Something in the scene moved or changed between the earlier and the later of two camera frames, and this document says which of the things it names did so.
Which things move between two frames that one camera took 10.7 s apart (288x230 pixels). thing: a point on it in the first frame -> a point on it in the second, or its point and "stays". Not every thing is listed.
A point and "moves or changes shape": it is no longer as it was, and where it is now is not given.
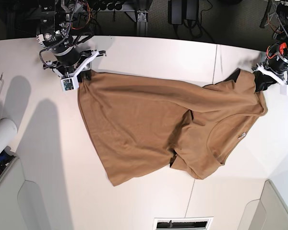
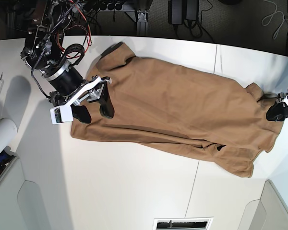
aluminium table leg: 142,24 stays
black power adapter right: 192,9 stays
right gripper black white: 277,66 -> 279,111
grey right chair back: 270,212 stays
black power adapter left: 175,12 stays
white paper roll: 2,132 stays
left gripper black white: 69,62 -> 69,88
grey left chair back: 16,203 stays
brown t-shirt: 142,127 moves or changes shape
